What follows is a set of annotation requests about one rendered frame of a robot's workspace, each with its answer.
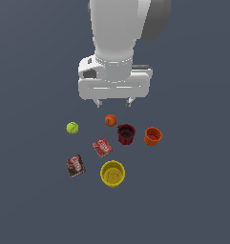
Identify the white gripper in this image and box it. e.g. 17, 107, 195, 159
77, 54, 154, 109

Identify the small orange ball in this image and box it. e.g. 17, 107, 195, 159
104, 113, 118, 128

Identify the dark red cup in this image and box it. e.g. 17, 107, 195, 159
116, 123, 136, 146

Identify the red jello box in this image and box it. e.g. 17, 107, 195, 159
92, 136, 114, 159

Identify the yellow-green tennis ball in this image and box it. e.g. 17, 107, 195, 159
66, 121, 79, 135

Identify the orange cup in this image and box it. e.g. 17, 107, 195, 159
143, 126, 163, 147

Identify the yellow cup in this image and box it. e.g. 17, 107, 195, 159
99, 159, 126, 189

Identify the brown pudding box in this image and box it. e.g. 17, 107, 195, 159
65, 153, 87, 179

